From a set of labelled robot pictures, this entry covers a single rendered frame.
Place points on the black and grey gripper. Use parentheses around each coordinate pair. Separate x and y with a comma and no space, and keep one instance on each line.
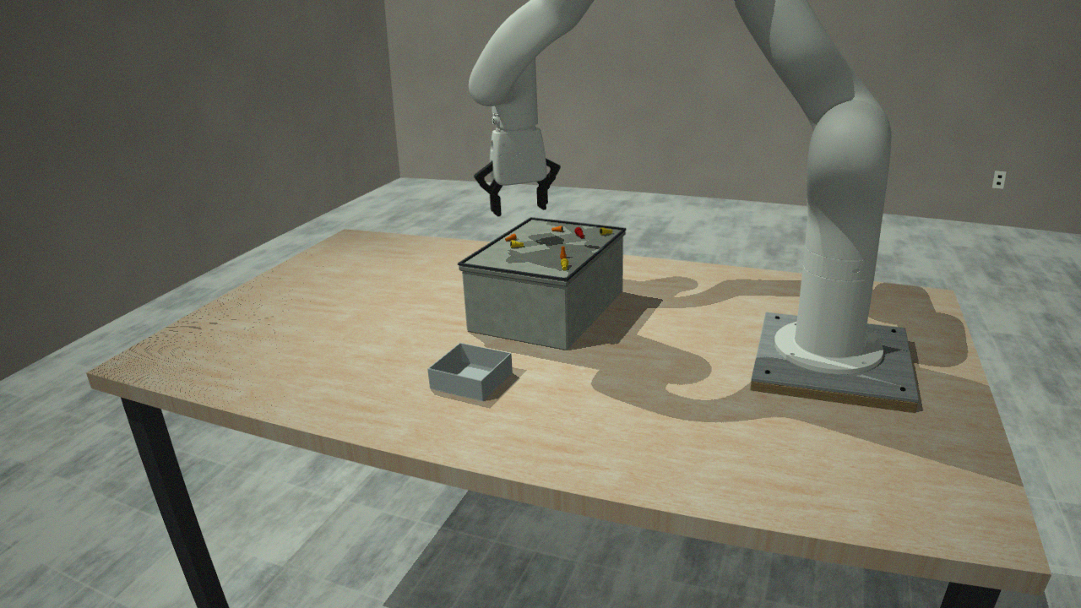
(516,157)

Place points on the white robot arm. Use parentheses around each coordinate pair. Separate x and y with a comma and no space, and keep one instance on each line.
(847,164)

